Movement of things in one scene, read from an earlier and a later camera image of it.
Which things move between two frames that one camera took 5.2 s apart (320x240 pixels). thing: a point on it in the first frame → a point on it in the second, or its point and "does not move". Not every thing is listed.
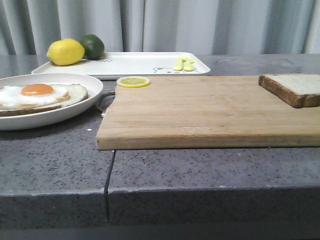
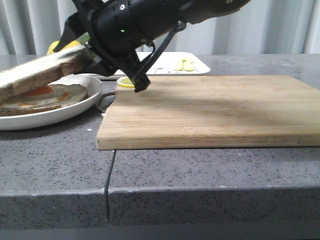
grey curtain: (30, 27) does not move
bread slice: (298, 90) → (43, 70)
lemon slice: (133, 82) does not move
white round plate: (53, 116) does not move
